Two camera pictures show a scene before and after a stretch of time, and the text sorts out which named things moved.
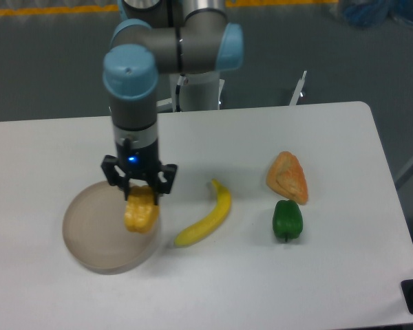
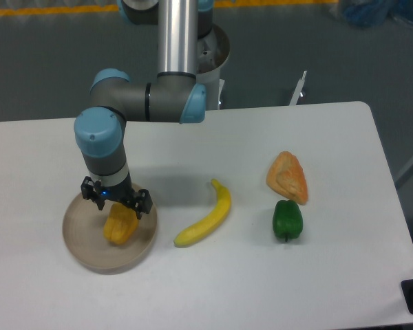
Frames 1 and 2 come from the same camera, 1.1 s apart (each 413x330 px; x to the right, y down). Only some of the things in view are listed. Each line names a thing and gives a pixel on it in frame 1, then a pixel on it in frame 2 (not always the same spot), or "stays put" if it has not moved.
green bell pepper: (287, 219) stays put
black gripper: (137, 150) → (122, 191)
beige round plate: (96, 234) stays put
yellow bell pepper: (140, 213) → (121, 224)
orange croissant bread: (286, 177) stays put
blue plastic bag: (373, 13) stays put
